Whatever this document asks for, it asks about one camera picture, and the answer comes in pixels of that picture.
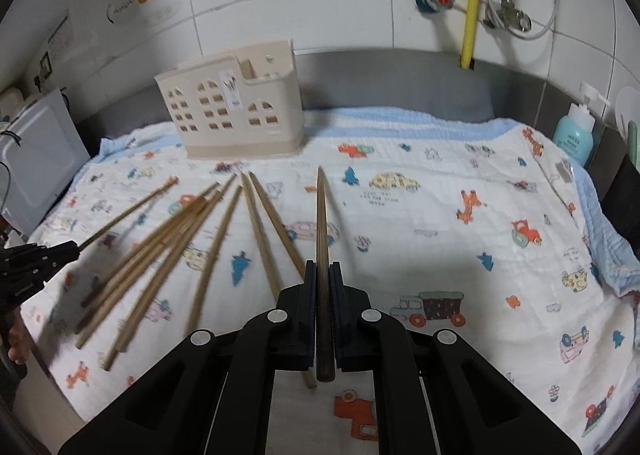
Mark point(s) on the brown wooden chopstick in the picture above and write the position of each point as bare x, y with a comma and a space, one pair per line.
278, 225
260, 238
133, 270
324, 341
173, 180
213, 253
147, 243
175, 252

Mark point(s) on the person left hand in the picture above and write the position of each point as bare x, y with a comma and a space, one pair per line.
19, 340

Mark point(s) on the steel water valve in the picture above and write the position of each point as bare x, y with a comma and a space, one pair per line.
506, 16

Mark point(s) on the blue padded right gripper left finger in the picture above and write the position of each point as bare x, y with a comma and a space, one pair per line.
307, 311

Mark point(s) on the cartoon print white cloth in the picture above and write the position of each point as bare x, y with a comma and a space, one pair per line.
488, 229

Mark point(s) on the wall power socket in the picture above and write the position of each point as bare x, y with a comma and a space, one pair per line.
45, 67

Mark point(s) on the teal soap pump bottle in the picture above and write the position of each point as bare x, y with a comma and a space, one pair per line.
574, 131

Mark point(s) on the beige plastic utensil holder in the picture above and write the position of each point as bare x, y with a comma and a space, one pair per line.
240, 103

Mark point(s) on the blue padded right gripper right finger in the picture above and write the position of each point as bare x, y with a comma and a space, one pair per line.
341, 313

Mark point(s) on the white microwave oven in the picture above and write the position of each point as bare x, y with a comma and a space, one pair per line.
41, 152

